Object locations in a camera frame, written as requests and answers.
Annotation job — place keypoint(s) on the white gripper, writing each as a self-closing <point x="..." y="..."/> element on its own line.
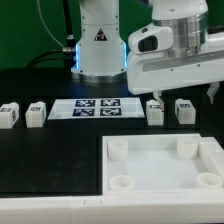
<point x="150" y="69"/>

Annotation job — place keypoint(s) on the white square tabletop tray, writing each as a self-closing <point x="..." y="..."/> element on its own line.
<point x="155" y="163"/>

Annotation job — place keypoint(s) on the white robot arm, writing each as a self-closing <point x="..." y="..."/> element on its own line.
<point x="175" y="50"/>

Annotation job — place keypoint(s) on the white right wall fixture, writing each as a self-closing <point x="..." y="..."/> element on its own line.
<point x="212" y="155"/>

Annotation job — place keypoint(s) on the white wall fixture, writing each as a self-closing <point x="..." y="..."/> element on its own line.
<point x="174" y="208"/>
<point x="212" y="155"/>

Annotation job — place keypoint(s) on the white marker base plate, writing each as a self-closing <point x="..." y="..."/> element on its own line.
<point x="96" y="108"/>

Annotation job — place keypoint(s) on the white front wall fixture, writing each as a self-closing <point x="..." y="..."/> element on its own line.
<point x="174" y="208"/>

